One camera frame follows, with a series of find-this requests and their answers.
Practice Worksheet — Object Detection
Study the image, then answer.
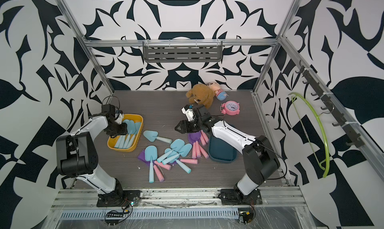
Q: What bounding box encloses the light blue pointed trowel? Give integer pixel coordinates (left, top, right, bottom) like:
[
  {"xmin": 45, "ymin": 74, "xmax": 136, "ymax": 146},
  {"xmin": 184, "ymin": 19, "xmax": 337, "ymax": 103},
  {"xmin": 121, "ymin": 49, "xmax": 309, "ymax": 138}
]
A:
[{"xmin": 128, "ymin": 122, "xmax": 142, "ymax": 149}]

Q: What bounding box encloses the light blue dirty-handle shovel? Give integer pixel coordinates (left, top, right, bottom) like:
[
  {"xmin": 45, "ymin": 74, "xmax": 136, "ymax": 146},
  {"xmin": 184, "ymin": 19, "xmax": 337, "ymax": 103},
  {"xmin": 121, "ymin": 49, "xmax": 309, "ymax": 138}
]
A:
[{"xmin": 143, "ymin": 130, "xmax": 173, "ymax": 144}]

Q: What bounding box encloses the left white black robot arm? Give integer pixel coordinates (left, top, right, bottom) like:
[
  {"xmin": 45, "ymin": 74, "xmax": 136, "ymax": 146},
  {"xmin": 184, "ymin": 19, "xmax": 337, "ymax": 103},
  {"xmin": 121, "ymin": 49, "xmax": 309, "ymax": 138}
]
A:
[{"xmin": 56, "ymin": 104, "xmax": 128, "ymax": 198}]

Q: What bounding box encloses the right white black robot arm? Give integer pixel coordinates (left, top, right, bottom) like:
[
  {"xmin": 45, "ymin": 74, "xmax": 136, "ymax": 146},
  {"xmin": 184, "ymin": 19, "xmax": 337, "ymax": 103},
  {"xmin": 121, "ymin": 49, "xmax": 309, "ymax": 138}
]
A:
[{"xmin": 175, "ymin": 105, "xmax": 280, "ymax": 197}]

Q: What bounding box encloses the yellow plastic storage box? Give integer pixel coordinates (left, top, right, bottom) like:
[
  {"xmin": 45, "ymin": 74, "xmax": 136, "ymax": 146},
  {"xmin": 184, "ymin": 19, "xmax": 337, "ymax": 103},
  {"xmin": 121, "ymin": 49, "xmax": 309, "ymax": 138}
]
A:
[{"xmin": 107, "ymin": 114, "xmax": 144, "ymax": 153}]

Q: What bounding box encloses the dark teal storage box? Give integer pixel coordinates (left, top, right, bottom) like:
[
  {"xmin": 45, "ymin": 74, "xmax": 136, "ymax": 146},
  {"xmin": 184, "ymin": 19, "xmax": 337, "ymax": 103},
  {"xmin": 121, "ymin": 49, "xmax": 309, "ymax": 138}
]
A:
[{"xmin": 209, "ymin": 137, "xmax": 238, "ymax": 164}]

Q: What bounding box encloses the brown plush dog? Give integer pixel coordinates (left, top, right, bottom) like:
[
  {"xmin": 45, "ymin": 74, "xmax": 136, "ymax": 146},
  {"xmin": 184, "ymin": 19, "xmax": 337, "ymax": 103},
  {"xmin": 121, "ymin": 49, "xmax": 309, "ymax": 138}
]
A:
[{"xmin": 186, "ymin": 84, "xmax": 215, "ymax": 109}]

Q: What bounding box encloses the pink alarm clock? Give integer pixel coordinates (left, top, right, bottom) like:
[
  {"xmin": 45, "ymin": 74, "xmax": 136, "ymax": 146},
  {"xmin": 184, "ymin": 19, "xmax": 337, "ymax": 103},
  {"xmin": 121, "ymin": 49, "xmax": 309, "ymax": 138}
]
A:
[{"xmin": 220, "ymin": 100, "xmax": 240, "ymax": 116}]

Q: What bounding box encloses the small pig doll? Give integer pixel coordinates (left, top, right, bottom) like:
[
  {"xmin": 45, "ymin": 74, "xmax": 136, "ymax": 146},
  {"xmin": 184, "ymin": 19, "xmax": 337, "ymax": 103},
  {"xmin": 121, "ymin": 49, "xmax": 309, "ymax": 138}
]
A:
[{"xmin": 207, "ymin": 81, "xmax": 228, "ymax": 101}]

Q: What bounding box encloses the green plastic hanger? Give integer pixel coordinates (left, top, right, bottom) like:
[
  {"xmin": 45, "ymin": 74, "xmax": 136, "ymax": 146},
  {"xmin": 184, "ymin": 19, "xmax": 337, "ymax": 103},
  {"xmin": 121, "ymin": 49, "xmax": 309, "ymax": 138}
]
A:
[{"xmin": 288, "ymin": 92, "xmax": 331, "ymax": 179}]

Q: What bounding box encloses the purple shovel pink handle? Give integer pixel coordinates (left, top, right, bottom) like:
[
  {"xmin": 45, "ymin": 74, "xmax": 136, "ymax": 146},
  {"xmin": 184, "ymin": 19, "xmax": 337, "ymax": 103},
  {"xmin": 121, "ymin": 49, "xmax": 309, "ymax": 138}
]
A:
[
  {"xmin": 176, "ymin": 159, "xmax": 199, "ymax": 174},
  {"xmin": 138, "ymin": 150, "xmax": 172, "ymax": 182},
  {"xmin": 192, "ymin": 142, "xmax": 209, "ymax": 159},
  {"xmin": 188, "ymin": 131, "xmax": 209, "ymax": 146}
]

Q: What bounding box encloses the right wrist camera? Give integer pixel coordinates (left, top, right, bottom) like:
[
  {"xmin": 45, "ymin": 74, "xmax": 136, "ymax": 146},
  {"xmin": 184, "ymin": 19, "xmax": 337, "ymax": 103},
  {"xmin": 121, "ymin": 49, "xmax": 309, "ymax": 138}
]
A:
[{"xmin": 182, "ymin": 105, "xmax": 195, "ymax": 122}]

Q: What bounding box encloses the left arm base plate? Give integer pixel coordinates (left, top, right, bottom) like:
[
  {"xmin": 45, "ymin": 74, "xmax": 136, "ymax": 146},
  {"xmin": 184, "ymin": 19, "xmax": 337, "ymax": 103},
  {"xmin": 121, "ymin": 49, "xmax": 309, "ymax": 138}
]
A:
[{"xmin": 97, "ymin": 190, "xmax": 141, "ymax": 208}]

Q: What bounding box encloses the grey metal wall shelf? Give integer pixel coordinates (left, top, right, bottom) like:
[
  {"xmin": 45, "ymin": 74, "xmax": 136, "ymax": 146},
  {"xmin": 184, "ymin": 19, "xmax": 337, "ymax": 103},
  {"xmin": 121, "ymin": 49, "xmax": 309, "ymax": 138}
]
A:
[{"xmin": 143, "ymin": 39, "xmax": 223, "ymax": 63}]

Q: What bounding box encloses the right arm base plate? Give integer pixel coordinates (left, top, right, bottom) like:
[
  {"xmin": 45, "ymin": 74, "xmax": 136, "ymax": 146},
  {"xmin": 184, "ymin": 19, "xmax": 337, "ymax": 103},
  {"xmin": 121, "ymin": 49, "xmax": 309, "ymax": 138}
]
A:
[{"xmin": 218, "ymin": 188, "xmax": 263, "ymax": 206}]

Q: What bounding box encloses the white perforated cable duct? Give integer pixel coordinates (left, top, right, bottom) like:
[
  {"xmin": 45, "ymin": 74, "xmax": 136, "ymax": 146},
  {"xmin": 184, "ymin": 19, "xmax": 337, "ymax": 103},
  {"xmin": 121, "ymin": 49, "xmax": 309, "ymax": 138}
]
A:
[{"xmin": 60, "ymin": 208, "xmax": 239, "ymax": 220}]

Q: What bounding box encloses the black wall hook rail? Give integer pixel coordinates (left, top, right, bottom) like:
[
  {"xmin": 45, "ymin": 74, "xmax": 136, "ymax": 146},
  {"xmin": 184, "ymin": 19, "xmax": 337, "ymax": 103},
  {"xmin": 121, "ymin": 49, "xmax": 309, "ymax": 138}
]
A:
[{"xmin": 297, "ymin": 60, "xmax": 365, "ymax": 148}]

